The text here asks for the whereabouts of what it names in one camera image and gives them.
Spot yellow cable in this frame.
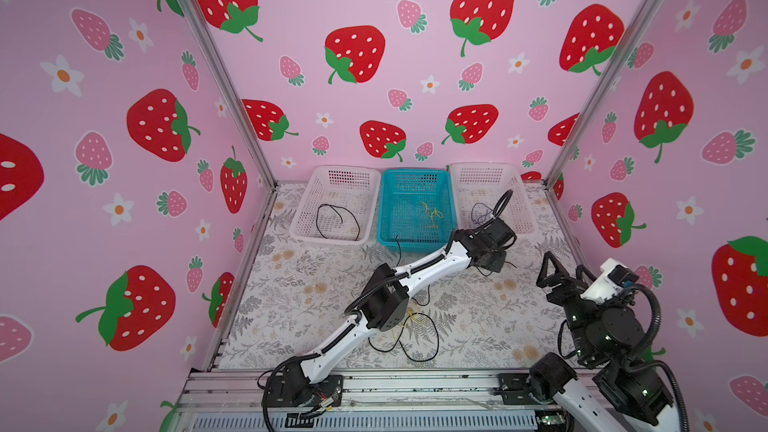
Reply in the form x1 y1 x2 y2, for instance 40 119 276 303
419 200 445 230

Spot yellow blue black cables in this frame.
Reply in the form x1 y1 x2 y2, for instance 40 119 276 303
392 305 421 337

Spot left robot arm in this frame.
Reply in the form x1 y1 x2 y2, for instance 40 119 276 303
262 190 516 410

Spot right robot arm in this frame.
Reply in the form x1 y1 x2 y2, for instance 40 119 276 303
528 252 691 431

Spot right white plastic basket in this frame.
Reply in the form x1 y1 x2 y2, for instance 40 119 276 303
448 162 538 237

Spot white plastic basket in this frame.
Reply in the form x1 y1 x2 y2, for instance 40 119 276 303
289 166 381 248
448 162 538 237

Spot teal plastic basket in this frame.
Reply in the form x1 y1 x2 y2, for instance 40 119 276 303
376 169 458 254

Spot left white plastic basket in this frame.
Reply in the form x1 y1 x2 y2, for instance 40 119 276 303
289 166 381 248

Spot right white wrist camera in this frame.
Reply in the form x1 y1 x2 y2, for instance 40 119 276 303
580 258 638 305

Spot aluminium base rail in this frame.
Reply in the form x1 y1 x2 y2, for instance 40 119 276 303
179 368 661 432

